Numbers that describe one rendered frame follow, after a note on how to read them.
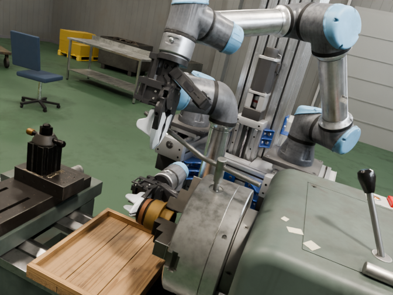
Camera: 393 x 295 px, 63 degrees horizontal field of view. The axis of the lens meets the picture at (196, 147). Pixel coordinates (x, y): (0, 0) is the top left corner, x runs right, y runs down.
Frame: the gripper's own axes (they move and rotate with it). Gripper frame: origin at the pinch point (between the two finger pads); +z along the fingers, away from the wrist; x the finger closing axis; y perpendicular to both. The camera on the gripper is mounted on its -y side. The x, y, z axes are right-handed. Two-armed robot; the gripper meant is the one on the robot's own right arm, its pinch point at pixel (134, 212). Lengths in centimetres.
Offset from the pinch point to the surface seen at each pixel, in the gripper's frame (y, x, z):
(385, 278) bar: -54, 18, 14
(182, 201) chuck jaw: -10.8, 5.7, -5.2
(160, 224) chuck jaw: -8.9, 1.8, 2.7
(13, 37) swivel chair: 353, -15, -268
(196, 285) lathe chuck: -23.5, -2.2, 12.1
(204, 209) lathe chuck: -19.5, 12.4, 5.8
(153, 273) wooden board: -8.3, -17.8, -1.9
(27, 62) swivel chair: 334, -43, -275
